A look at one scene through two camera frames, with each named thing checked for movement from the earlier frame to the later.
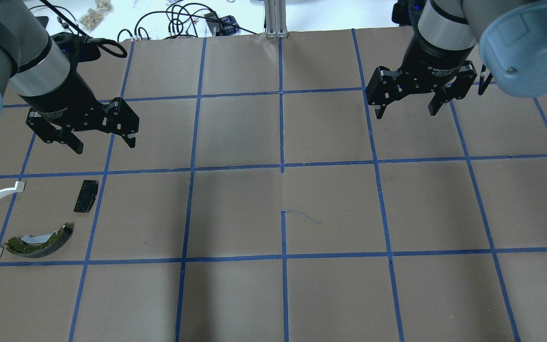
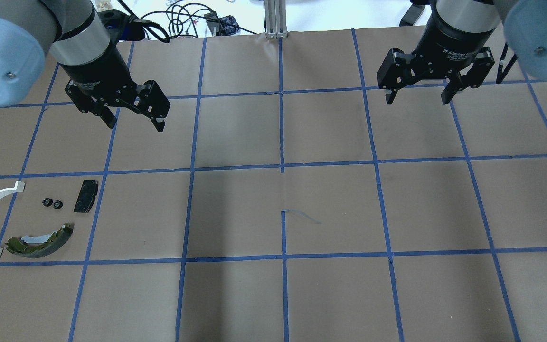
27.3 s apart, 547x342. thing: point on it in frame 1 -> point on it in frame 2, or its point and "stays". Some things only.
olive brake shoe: (31, 247) stays
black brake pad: (89, 192) stays
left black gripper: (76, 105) -> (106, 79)
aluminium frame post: (275, 18) stays
